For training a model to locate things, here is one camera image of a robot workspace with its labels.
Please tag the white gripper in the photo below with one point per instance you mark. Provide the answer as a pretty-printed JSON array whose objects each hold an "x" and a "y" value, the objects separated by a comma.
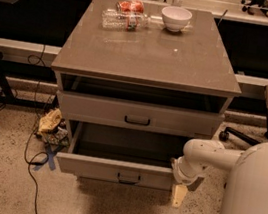
[{"x": 186, "y": 177}]

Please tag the grey drawer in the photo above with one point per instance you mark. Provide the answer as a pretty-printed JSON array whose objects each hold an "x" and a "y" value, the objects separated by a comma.
[
  {"x": 139, "y": 116},
  {"x": 123, "y": 156}
]

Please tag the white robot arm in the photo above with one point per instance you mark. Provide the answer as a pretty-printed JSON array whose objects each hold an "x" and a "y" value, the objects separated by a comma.
[{"x": 246, "y": 189}]

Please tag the grey top drawer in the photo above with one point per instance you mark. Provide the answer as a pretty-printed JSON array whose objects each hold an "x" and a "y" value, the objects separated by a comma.
[{"x": 139, "y": 116}]

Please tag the grey drawer cabinet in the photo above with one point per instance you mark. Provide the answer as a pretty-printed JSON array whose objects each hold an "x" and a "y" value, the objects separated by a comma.
[{"x": 189, "y": 69}]

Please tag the white ceramic bowl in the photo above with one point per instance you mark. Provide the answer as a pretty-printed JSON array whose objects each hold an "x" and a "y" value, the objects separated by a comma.
[{"x": 175, "y": 18}]

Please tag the clear plastic bottle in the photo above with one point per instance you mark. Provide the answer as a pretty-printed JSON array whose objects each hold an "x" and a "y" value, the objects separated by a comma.
[{"x": 127, "y": 21}]

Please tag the red soda can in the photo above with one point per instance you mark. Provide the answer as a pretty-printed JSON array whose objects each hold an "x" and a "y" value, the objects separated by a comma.
[{"x": 134, "y": 6}]

